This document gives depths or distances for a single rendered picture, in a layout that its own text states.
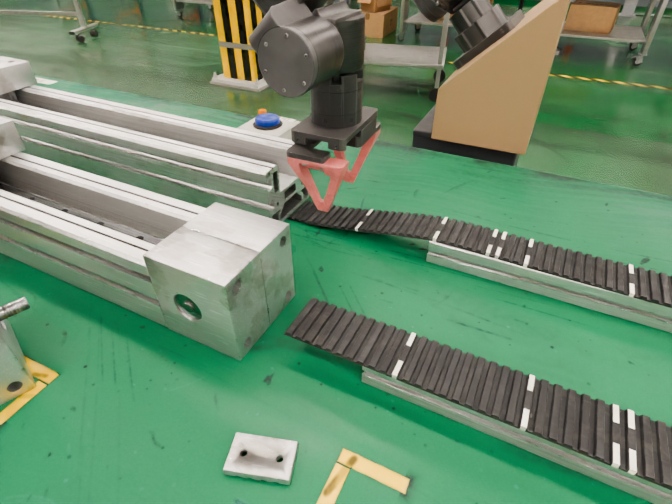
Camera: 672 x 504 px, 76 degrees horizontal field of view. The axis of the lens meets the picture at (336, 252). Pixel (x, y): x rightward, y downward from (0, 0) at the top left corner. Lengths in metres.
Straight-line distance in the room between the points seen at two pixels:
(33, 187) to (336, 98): 0.41
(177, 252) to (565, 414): 0.34
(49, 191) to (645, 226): 0.77
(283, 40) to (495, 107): 0.48
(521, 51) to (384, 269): 0.43
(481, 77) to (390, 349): 0.54
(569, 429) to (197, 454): 0.28
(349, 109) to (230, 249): 0.20
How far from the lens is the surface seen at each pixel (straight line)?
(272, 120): 0.72
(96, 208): 0.58
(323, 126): 0.49
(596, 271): 0.53
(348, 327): 0.40
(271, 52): 0.41
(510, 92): 0.80
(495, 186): 0.71
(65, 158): 0.84
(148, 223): 0.52
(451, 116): 0.83
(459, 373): 0.38
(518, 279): 0.52
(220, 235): 0.41
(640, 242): 0.67
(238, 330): 0.40
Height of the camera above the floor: 1.11
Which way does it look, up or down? 38 degrees down
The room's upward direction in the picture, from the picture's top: straight up
